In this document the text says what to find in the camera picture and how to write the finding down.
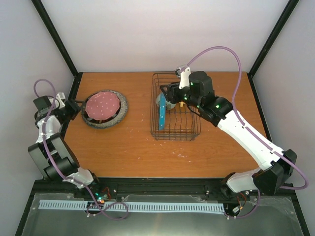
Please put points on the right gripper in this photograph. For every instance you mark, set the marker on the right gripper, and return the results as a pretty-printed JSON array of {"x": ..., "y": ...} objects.
[{"x": 172, "y": 92}]

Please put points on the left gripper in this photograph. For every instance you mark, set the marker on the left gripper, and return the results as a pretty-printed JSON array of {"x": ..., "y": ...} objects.
[{"x": 74, "y": 109}]

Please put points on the light green bowl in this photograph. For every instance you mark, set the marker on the light green bowl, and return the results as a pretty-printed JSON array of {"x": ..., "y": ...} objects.
[{"x": 169, "y": 105}]

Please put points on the teal dotted plate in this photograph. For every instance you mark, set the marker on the teal dotted plate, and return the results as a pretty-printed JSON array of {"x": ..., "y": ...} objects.
[{"x": 162, "y": 111}]

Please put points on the pink dotted plate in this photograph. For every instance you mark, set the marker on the pink dotted plate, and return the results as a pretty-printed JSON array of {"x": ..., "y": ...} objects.
[{"x": 102, "y": 105}]

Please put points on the grey speckled plate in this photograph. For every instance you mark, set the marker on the grey speckled plate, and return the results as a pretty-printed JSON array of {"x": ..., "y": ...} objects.
[{"x": 114, "y": 120}]

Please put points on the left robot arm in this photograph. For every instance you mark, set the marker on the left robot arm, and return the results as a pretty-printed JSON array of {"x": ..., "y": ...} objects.
[{"x": 50, "y": 153}]

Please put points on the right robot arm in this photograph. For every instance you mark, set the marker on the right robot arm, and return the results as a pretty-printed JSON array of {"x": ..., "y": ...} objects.
[{"x": 275, "y": 165}]

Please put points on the small electronics board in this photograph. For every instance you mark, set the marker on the small electronics board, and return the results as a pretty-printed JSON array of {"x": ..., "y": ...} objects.
[{"x": 102, "y": 196}]

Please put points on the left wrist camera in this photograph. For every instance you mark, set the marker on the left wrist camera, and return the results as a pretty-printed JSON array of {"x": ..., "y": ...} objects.
[{"x": 59, "y": 100}]

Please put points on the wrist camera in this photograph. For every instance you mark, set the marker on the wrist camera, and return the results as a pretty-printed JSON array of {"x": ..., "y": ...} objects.
[
  {"x": 59, "y": 100},
  {"x": 183, "y": 72}
]

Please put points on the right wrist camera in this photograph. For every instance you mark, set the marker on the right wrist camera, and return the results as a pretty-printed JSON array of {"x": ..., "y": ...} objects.
[{"x": 183, "y": 72}]

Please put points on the black wire dish rack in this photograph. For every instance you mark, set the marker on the black wire dish rack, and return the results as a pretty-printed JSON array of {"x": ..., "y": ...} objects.
[{"x": 181, "y": 124}]

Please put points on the black aluminium frame rail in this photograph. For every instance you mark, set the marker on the black aluminium frame rail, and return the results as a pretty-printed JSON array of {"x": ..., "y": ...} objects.
[{"x": 206, "y": 188}]

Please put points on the light blue cable duct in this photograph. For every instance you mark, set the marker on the light blue cable duct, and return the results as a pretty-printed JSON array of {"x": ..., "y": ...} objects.
[{"x": 138, "y": 207}]

